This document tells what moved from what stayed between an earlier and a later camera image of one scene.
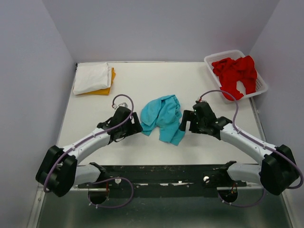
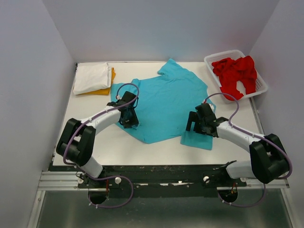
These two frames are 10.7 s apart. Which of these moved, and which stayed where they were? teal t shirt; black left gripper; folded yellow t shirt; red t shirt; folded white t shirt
Moved: teal t shirt; black left gripper
Stayed: red t shirt; folded white t shirt; folded yellow t shirt
